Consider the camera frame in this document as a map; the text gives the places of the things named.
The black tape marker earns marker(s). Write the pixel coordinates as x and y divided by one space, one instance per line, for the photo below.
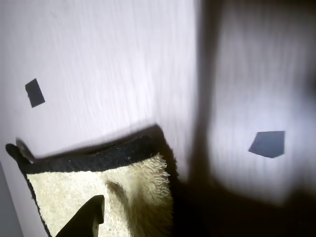
35 93
267 144

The yellow towel with black trim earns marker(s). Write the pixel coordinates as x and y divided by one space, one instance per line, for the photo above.
81 192

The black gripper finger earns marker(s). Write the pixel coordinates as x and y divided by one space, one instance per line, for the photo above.
85 218

